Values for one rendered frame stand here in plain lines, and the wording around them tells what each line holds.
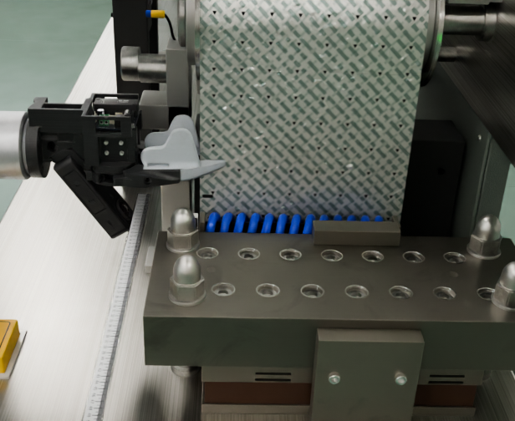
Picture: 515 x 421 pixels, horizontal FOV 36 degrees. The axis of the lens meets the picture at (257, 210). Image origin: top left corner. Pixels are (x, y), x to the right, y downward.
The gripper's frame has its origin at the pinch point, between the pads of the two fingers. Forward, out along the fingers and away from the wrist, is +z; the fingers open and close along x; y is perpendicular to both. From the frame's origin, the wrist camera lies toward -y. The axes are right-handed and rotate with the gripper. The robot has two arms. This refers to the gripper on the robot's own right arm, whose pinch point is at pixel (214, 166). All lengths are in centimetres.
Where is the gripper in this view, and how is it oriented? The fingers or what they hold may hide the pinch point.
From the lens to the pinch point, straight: 88.5
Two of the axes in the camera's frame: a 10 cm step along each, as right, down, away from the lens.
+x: -0.2, -4.8, 8.8
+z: 10.0, 0.2, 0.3
